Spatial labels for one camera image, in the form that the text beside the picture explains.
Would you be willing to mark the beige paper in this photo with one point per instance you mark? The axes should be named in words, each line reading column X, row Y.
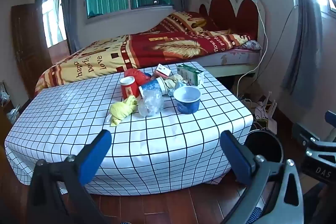
column 173, row 80

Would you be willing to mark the blue and white paper cup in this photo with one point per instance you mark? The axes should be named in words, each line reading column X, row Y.
column 155, row 86

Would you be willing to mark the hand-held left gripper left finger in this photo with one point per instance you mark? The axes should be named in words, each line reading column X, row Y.
column 95, row 158

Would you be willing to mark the brown wooden door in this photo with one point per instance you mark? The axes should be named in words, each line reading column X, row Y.
column 29, row 40

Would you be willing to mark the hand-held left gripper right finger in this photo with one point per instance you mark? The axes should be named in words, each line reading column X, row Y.
column 236, row 158

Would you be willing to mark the dark object on windowsill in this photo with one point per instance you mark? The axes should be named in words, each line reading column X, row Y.
column 157, row 1

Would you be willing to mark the black trash bin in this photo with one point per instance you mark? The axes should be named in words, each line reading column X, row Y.
column 262, row 145

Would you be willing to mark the white checkered tablecloth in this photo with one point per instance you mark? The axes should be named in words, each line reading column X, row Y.
column 157, row 140

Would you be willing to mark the blue striped cloth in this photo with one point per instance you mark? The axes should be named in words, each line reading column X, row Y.
column 253, row 216

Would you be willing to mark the red heart shaped headboard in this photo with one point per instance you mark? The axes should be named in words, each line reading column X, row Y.
column 223, row 11

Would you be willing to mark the small white and red box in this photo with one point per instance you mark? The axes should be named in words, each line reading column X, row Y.
column 162, row 71

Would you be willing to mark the red and yellow printed blanket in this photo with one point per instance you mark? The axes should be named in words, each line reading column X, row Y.
column 157, row 48

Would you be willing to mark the yellow cloth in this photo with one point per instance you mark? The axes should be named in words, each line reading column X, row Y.
column 120, row 109

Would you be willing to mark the white router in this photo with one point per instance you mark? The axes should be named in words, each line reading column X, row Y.
column 267, row 111

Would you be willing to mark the blue paper bowl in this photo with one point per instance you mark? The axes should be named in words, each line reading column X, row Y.
column 187, row 106

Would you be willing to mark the floral pillow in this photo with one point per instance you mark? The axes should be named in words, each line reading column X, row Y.
column 250, row 45

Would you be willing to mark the red plastic bag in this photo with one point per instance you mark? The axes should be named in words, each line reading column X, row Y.
column 140, row 77

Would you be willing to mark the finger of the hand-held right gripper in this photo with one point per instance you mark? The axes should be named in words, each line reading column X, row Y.
column 302, row 132
column 330, row 117

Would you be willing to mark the grey patterned curtain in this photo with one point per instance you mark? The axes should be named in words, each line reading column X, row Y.
column 302, row 43

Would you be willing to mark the green and white carton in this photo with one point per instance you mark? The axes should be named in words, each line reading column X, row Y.
column 193, row 75

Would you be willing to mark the bed mattress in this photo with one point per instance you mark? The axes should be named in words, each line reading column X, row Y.
column 231, row 57

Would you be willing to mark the clear plastic bag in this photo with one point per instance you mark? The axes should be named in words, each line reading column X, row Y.
column 151, row 104

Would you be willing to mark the bright balcony window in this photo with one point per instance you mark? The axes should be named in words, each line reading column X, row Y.
column 53, row 19

